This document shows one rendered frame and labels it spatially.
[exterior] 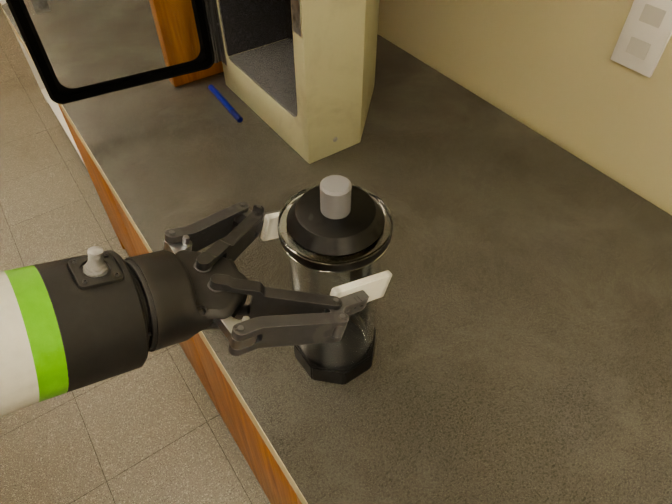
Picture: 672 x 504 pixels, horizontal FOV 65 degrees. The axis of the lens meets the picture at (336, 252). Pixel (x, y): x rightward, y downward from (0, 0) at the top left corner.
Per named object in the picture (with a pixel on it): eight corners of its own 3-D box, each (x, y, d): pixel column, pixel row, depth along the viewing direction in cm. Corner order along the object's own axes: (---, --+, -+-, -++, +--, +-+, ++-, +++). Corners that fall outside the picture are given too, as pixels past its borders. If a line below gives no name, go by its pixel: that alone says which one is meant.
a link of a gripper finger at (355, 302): (318, 303, 44) (339, 327, 43) (362, 289, 48) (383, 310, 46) (314, 316, 45) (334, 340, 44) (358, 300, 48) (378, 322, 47)
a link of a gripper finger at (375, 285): (331, 287, 45) (336, 292, 45) (388, 269, 50) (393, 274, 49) (323, 311, 47) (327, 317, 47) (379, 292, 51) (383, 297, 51)
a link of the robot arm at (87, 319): (36, 336, 42) (72, 425, 37) (21, 219, 35) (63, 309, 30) (113, 315, 46) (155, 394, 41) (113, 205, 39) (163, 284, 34)
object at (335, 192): (347, 192, 55) (348, 140, 50) (402, 245, 50) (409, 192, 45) (270, 227, 51) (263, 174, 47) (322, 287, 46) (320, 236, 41)
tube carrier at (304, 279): (345, 295, 70) (348, 168, 54) (396, 352, 64) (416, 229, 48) (275, 334, 66) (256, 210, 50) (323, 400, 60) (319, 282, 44)
